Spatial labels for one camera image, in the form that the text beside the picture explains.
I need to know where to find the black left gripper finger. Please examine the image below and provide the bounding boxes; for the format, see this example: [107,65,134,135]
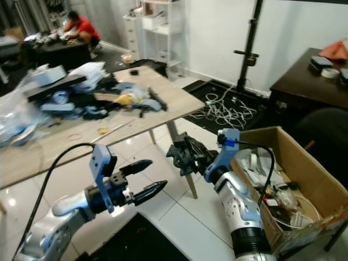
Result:
[120,159,153,176]
[133,181,168,207]

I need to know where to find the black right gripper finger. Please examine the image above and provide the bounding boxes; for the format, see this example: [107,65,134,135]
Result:
[186,136,213,157]
[182,158,206,177]

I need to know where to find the black trash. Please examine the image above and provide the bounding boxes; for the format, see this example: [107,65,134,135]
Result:
[165,132,198,177]

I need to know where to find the thin wooden stick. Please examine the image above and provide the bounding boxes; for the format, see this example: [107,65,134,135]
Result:
[90,120,135,143]

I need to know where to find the black floor mat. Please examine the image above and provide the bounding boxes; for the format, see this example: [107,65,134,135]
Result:
[86,211,203,261]

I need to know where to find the long black tool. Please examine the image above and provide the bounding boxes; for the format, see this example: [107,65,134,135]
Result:
[146,86,169,113]

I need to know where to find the yellow crumpled wrapper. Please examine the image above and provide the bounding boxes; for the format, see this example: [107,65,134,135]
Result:
[115,92,136,107]

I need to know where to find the light wooden table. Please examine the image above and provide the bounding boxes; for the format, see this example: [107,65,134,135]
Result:
[0,64,206,200]

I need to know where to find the white plastic bag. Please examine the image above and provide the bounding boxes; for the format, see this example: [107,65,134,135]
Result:
[71,61,107,92]

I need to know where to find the brown cardboard box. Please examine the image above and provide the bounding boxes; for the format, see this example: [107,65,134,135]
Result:
[227,126,348,257]

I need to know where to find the flat black board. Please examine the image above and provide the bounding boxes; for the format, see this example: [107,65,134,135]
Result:
[25,74,88,102]

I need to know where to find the black stand pole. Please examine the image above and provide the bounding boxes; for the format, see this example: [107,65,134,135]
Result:
[233,0,265,94]

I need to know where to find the dark brown table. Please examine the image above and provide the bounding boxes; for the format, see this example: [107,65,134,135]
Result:
[269,47,348,130]

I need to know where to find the black chair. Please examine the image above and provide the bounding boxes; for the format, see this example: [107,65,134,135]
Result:
[293,107,348,165]

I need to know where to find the white grey box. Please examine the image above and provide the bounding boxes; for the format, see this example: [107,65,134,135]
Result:
[33,64,68,88]

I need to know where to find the white shelf rack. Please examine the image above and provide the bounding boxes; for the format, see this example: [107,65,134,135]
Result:
[138,0,187,78]

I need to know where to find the large clear plastic bag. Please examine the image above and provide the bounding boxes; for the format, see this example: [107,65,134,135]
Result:
[0,76,49,148]

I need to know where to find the white drawer unit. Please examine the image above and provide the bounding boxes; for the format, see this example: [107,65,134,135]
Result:
[122,13,142,61]

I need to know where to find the low black table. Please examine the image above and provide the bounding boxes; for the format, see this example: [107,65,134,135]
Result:
[26,34,91,70]

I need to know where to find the flat black box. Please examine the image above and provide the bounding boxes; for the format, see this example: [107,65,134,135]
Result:
[308,55,333,71]

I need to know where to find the person in red shirt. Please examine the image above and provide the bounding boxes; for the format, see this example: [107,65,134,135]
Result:
[62,10,102,56]

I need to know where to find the white tape roll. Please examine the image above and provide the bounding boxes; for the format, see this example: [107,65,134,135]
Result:
[320,67,339,80]

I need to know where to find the red plastic bag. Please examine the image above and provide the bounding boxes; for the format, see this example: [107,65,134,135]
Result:
[319,39,348,62]

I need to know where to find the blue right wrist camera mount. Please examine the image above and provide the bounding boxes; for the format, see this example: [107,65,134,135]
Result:
[203,128,241,183]

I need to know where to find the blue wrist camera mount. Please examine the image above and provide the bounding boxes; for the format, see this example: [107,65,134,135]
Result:
[90,143,119,214]
[203,128,241,183]

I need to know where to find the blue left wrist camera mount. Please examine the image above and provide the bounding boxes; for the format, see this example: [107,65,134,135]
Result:
[90,143,119,214]

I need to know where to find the tangled white cables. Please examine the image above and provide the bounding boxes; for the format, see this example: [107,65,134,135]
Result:
[200,91,257,131]

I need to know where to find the black mat under cables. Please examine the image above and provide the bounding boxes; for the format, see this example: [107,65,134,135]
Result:
[182,78,274,138]

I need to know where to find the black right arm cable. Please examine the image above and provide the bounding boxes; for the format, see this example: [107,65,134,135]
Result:
[235,139,276,206]

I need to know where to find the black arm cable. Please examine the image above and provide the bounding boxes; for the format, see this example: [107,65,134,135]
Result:
[235,139,276,206]
[15,142,96,261]

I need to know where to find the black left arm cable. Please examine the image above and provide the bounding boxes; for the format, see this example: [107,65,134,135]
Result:
[15,142,96,261]

